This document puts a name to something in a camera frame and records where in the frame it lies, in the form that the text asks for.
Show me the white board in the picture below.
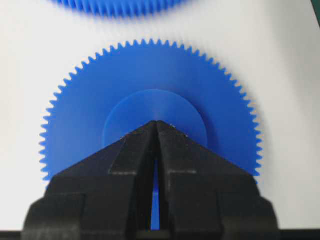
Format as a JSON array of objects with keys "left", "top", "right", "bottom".
[{"left": 0, "top": 0, "right": 320, "bottom": 230}]

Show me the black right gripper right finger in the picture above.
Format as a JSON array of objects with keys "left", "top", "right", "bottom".
[{"left": 156, "top": 121, "right": 280, "bottom": 240}]

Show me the blue gear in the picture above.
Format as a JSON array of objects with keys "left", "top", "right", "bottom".
[
  {"left": 41, "top": 41, "right": 260, "bottom": 236},
  {"left": 54, "top": 0, "right": 183, "bottom": 18}
]

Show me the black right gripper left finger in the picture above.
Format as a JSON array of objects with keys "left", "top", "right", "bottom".
[{"left": 21, "top": 121, "right": 157, "bottom": 240}]

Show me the green table cloth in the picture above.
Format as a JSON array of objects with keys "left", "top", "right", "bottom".
[{"left": 311, "top": 0, "right": 320, "bottom": 25}]

